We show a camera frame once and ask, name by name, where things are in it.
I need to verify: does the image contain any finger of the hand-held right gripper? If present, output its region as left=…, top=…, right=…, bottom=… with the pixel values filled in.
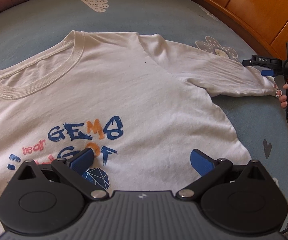
left=261, top=69, right=277, bottom=78

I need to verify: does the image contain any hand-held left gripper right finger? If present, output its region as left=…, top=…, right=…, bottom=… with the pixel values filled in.
left=176, top=149, right=274, bottom=200

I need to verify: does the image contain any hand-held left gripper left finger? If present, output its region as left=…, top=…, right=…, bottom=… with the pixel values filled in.
left=17, top=147, right=109, bottom=200

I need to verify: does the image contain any white long-sleeve printed shirt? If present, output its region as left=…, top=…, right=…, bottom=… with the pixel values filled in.
left=0, top=30, right=281, bottom=240

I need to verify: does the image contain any wooden bed headboard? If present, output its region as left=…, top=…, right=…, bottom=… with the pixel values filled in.
left=184, top=0, right=288, bottom=61

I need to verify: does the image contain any blue floral bed sheet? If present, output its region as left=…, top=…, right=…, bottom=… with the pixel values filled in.
left=0, top=0, right=288, bottom=230

